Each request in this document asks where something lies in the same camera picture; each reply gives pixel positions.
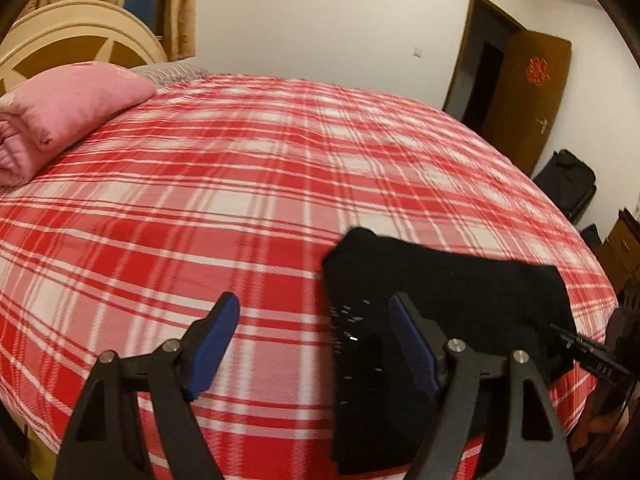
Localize black pants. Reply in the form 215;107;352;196
320;225;580;477

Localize brown wooden cabinet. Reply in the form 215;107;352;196
596;209;640;295

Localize black bag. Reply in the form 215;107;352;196
534;150;597;224

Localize red white plaid bedsheet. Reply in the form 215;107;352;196
1;75;616;479

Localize brown wooden door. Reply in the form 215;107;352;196
442;0;572;176

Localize pink folded blanket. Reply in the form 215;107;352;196
1;61;156;186

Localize grey striped pillow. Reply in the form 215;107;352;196
131;61;210;88

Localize cream wooden headboard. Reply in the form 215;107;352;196
1;0;167;93

